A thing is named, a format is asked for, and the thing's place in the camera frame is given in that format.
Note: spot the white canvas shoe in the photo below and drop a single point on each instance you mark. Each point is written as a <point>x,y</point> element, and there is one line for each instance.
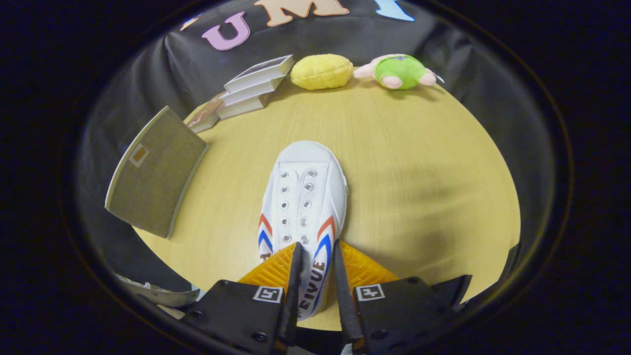
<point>303,192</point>

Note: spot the plain white book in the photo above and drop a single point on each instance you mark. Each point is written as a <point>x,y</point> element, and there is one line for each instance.
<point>251,93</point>

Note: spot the pink plush toy green pants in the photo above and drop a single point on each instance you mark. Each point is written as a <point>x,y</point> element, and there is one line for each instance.
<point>399,71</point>

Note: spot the white book with portrait cover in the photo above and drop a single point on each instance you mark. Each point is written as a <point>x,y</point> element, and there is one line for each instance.
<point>261,74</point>

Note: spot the thin brown book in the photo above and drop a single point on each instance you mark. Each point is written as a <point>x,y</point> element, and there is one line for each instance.
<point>204,117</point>

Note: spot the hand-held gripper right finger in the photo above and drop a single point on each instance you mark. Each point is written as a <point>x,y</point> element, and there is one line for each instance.
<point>342,296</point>

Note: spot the yellow round plush cushion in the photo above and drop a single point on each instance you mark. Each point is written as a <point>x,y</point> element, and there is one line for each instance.
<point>321,72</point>

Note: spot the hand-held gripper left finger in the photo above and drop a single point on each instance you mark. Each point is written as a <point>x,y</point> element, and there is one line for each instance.
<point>291,296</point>

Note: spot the thick brown-covered book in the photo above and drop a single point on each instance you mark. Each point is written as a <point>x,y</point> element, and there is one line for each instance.
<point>241,107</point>

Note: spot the beige fabric storage box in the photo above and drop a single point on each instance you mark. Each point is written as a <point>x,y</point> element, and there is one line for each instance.
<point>157,177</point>

